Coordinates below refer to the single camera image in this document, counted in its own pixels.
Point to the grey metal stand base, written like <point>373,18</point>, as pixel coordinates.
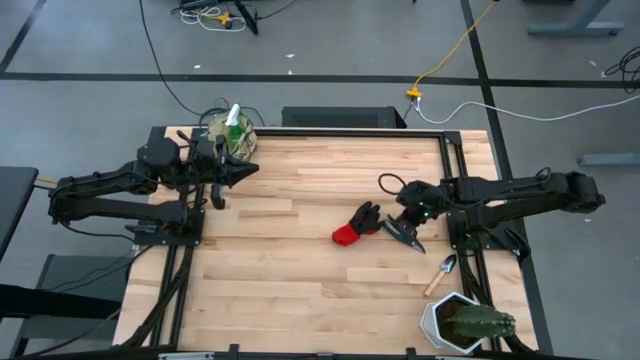
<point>75,267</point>

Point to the white faceted plant pot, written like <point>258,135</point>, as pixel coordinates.
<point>430,325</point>

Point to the black stand leg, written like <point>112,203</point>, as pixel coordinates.
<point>247,17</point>

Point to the green cactus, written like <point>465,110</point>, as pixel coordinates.
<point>475,322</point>

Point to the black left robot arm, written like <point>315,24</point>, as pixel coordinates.
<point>125,210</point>

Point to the red black gardening glove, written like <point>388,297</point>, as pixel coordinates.
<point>350,234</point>

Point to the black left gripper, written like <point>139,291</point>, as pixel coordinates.
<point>202,162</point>

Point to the grey metal floor foot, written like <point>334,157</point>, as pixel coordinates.
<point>610,160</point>

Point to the silver metal bracket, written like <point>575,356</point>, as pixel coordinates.
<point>185,356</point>

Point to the green plastic spray bottle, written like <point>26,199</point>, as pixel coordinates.
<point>235,136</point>

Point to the beige green gardening bag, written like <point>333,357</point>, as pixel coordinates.
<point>247,145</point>

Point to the black floor bar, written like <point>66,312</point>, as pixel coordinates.
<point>50,302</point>

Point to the desk with grey legs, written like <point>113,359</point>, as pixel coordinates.
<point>575,29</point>

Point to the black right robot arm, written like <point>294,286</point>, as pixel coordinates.
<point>525,187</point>

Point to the yellow plug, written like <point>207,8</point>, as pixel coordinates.
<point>224,19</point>

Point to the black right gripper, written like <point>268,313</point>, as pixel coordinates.
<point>422,200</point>

